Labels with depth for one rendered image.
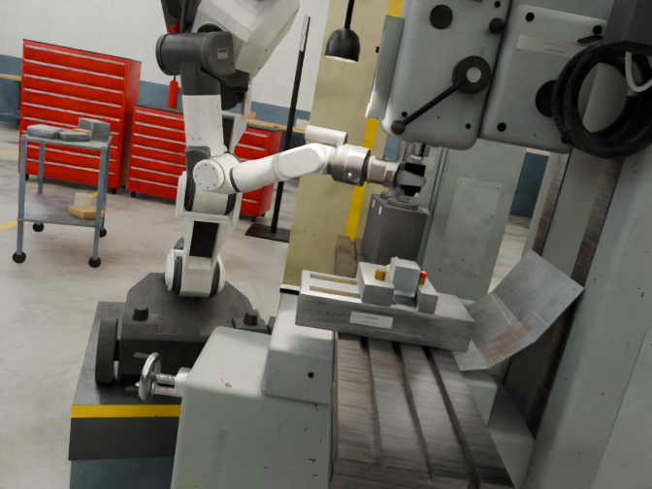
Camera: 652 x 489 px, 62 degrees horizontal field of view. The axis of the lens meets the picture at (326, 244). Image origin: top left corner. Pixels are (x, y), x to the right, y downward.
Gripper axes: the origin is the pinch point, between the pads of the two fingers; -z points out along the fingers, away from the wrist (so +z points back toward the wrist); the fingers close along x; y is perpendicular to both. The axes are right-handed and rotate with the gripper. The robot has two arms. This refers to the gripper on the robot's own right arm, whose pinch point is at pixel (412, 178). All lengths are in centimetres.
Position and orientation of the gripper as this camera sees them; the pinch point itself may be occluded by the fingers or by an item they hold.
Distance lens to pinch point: 123.3
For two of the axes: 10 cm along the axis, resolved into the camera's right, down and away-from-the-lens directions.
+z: -9.4, -2.4, 2.3
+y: -1.8, 9.5, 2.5
